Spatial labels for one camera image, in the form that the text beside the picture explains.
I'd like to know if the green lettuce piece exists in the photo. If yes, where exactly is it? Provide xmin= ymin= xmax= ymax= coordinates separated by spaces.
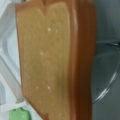
xmin=9 ymin=108 xmax=31 ymax=120

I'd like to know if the white paper plate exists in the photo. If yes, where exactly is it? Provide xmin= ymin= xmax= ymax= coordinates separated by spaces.
xmin=91 ymin=43 xmax=120 ymax=104

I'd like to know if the white divided round tray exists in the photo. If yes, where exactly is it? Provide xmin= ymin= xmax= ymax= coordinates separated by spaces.
xmin=0 ymin=0 xmax=25 ymax=114

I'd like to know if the brown toast slice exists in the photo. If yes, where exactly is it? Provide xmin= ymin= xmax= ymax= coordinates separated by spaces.
xmin=16 ymin=0 xmax=96 ymax=120

